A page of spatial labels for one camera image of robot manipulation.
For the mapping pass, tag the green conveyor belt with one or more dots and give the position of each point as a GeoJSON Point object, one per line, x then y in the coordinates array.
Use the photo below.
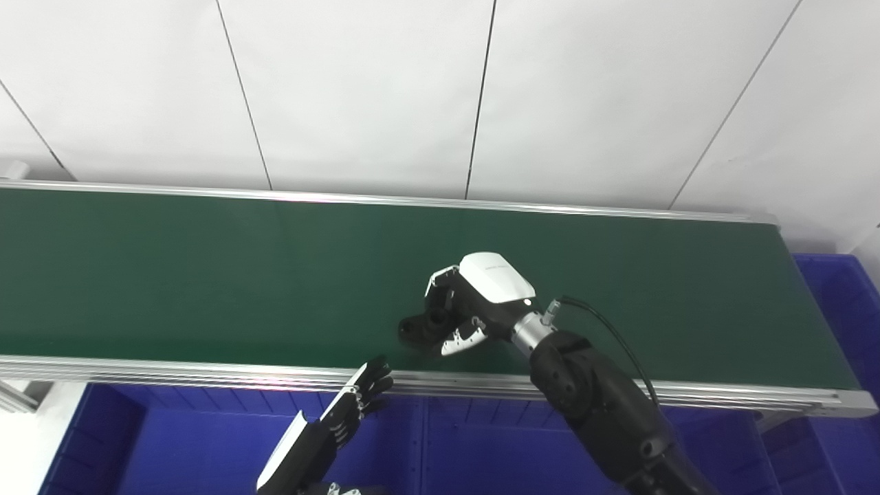
{"type": "Point", "coordinates": [240, 275]}

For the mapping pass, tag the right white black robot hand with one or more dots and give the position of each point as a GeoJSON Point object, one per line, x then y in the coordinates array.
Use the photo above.
{"type": "Point", "coordinates": [491, 282]}

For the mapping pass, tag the blue plastic bin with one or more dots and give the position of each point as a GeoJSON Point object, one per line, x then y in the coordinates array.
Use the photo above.
{"type": "Point", "coordinates": [839, 316]}
{"type": "Point", "coordinates": [495, 447]}
{"type": "Point", "coordinates": [172, 447]}

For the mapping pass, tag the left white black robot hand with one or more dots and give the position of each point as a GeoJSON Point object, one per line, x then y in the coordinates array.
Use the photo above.
{"type": "Point", "coordinates": [309, 447]}

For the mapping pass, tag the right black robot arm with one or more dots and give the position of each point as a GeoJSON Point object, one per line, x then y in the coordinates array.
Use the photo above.
{"type": "Point", "coordinates": [605, 405]}

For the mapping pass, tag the aluminium conveyor leg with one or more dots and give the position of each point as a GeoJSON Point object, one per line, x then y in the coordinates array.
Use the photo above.
{"type": "Point", "coordinates": [20, 395]}

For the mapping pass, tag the black flanged metal part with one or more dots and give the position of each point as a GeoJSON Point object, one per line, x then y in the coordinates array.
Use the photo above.
{"type": "Point", "coordinates": [416, 328]}

